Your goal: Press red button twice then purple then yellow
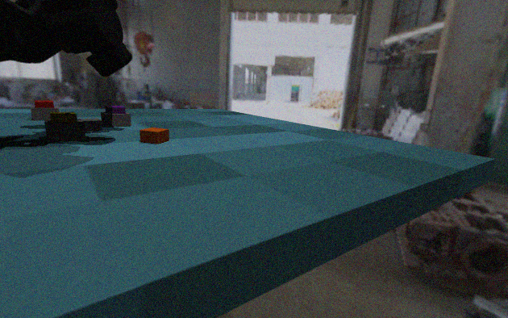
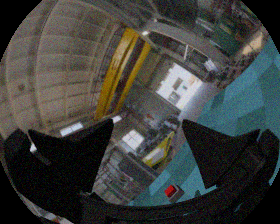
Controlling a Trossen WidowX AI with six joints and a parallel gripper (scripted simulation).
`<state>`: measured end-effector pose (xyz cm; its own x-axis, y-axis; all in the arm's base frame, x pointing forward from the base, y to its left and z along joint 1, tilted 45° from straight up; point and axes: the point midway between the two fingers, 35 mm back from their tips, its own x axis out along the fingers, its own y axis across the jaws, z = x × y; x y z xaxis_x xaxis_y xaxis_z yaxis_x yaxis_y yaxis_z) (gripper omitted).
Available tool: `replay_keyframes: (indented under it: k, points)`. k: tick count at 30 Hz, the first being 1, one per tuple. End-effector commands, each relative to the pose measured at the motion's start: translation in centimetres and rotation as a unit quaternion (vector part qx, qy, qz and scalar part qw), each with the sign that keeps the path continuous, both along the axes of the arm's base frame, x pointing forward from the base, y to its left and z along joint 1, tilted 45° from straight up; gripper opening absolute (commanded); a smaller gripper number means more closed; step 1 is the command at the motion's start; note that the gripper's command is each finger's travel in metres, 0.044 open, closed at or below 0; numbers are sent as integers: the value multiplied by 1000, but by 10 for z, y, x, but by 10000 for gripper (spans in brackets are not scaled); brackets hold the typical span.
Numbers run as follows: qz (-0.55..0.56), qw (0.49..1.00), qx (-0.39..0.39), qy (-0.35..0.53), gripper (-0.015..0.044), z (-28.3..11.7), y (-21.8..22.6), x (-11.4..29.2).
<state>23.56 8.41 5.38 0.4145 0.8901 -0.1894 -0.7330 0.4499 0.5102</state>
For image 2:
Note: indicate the red button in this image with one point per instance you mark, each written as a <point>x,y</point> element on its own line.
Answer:
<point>174,192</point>

